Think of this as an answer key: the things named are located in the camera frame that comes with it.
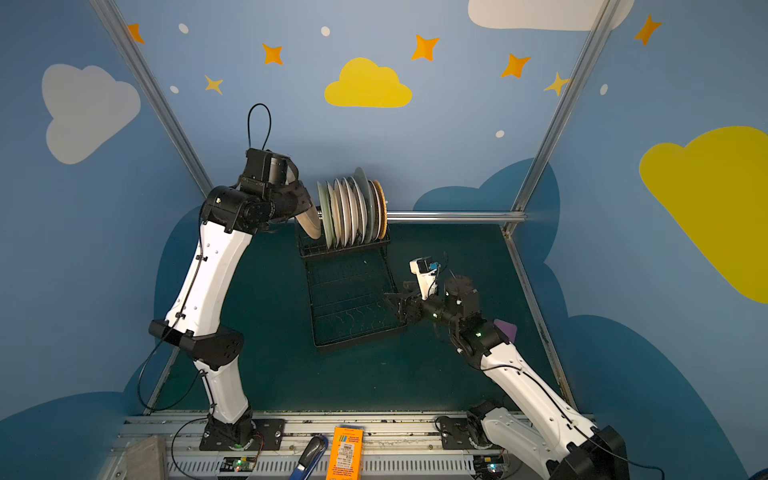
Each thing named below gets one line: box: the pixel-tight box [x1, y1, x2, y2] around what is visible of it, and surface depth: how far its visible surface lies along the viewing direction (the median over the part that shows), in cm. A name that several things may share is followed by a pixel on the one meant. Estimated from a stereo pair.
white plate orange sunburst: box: [367, 179, 382, 241], surface depth 82 cm
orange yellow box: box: [326, 427, 365, 480], surface depth 69 cm
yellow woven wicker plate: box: [374, 180, 388, 239], surface depth 82 cm
